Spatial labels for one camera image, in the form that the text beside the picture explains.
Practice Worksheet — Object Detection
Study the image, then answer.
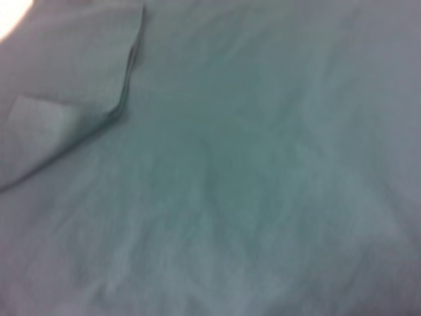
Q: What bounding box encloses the teal blue shirt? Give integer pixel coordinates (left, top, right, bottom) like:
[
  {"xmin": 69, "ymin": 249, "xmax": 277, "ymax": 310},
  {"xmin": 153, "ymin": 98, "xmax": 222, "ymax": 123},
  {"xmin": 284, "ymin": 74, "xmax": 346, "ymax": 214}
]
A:
[{"xmin": 0, "ymin": 0, "xmax": 421, "ymax": 316}]

